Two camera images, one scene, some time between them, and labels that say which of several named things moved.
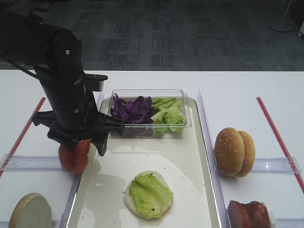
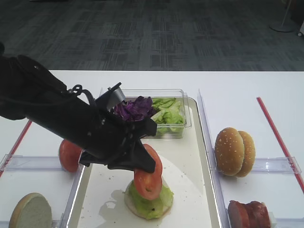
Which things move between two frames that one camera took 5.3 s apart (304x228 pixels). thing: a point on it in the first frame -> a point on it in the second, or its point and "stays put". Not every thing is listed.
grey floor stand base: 284,26 stays put
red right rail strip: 295,174 stays put
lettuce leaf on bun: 150,195 stays put
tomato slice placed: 76,161 -> 148,185
